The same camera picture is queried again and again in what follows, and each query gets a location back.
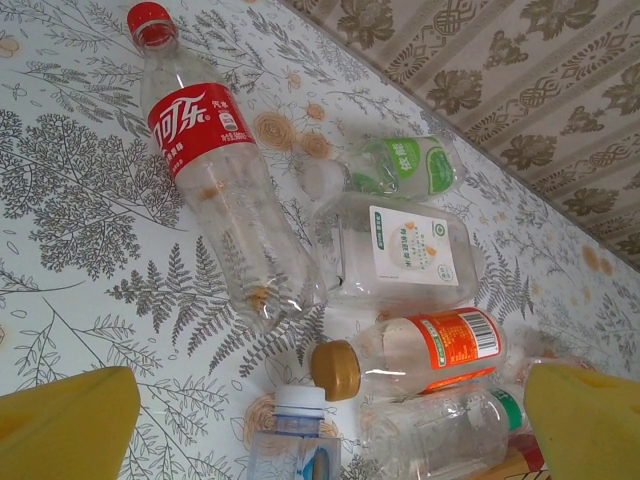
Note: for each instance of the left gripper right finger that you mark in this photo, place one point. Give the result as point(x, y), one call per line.
point(595, 430)

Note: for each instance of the clear bottle with green band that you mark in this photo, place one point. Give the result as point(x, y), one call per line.
point(435, 435)

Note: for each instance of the floral print tablecloth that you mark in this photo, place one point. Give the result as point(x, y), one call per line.
point(75, 200)

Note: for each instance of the white-capped blue label water bottle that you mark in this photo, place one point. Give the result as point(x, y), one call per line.
point(295, 435)

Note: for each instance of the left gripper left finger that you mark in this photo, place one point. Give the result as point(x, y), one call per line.
point(60, 430)

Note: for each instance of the square clear white-label bottle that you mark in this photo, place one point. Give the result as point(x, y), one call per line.
point(415, 245)

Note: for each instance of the green label plastic bottle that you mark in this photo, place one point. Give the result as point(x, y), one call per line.
point(400, 170)

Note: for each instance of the red label cola bottle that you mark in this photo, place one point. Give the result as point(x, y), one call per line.
point(200, 130)

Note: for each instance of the gold-capped orange label bottle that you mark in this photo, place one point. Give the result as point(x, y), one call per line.
point(450, 345)

